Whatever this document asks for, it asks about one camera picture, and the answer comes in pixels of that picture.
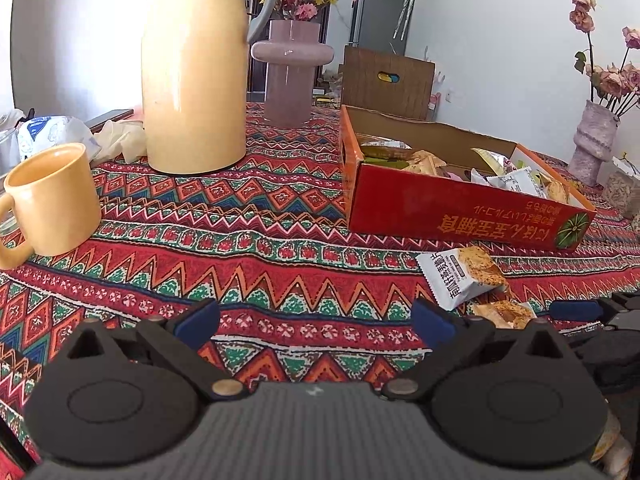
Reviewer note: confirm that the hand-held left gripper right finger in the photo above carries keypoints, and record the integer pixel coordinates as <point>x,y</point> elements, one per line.
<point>432,322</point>

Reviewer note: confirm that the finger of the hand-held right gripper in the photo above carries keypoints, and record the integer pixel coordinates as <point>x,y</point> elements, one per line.
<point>575,308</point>
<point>622,300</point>

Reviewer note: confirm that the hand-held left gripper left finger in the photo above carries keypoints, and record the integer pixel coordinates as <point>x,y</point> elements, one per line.
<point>197,322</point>

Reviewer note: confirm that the white crisp packet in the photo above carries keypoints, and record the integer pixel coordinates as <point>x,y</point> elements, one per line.
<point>460,275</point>
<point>505,312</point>

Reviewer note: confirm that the red cardboard box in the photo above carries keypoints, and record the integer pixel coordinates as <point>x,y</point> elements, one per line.
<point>440,215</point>

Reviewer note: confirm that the person's right hand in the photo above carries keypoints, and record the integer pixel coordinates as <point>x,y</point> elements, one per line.
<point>612,445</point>

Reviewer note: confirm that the clear jar of seeds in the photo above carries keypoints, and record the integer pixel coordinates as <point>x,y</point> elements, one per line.
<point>622,192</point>

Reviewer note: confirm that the pile of snack packets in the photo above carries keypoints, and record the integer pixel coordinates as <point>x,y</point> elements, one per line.
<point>510,180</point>

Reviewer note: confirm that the textured pale pink vase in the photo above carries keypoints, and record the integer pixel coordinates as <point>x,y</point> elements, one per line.
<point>592,145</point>

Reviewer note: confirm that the yellow mug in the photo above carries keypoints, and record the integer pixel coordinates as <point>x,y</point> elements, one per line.
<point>55,200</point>

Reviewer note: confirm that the cream tissue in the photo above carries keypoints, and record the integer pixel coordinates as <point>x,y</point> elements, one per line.
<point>120,140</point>

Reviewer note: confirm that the smartphone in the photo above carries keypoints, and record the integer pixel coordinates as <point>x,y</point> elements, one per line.
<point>107,119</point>

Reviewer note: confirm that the wooden chair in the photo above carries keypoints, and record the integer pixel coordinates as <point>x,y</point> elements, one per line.
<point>370,95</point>

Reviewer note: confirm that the yellow thermos jug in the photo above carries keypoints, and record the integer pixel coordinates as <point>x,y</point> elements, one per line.
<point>195,85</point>

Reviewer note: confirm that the white plastic bag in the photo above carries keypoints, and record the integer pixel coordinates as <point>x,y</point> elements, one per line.
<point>50,130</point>

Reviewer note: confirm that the pink glass vase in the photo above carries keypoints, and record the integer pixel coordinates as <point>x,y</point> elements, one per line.
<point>290,85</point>

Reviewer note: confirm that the clear glass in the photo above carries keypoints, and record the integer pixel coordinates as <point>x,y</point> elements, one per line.
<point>7,150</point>

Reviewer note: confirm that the dried pink roses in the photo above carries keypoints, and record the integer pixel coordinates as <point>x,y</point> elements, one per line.
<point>582,15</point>

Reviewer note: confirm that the grey refrigerator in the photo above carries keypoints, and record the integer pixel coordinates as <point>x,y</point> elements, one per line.
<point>380,20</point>

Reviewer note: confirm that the dark front door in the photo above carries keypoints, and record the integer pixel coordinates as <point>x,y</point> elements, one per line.
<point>322,35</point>

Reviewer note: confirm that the white folded umbrella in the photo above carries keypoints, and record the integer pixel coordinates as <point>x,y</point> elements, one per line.
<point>404,10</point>

